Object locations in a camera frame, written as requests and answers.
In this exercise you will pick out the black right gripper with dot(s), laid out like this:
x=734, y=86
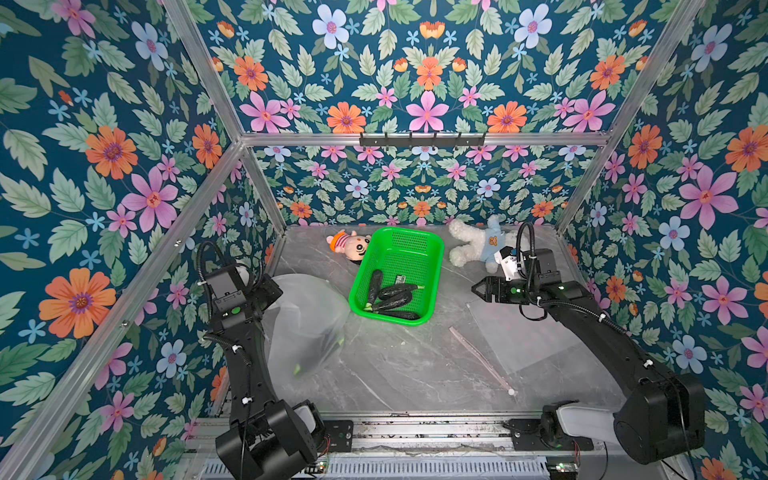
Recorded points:
x=487, y=288

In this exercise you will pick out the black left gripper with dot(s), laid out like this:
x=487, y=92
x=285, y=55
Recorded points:
x=268, y=285

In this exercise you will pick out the green plastic basket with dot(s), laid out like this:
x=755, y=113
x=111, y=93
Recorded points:
x=417, y=255

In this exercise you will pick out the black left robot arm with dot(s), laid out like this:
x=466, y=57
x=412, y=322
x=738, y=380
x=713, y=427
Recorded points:
x=267, y=438

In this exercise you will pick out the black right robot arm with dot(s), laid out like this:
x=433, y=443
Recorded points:
x=663, y=414

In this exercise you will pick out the clear zip-top bag pink zipper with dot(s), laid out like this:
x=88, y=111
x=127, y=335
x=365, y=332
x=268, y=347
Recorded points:
x=534, y=360

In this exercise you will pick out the dark eggplant left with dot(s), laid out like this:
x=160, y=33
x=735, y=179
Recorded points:
x=375, y=286

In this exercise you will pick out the white teddy bear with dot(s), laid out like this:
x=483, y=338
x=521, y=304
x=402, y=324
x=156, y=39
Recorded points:
x=480, y=244

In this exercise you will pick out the cartoon doll head toy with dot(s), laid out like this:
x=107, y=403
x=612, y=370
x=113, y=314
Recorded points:
x=352, y=245

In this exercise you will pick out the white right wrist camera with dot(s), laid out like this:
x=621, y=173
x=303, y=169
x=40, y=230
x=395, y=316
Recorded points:
x=509, y=266

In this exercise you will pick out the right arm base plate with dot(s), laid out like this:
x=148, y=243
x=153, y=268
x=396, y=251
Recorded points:
x=522, y=435

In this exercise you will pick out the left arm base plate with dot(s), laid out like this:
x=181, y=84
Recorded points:
x=334, y=436

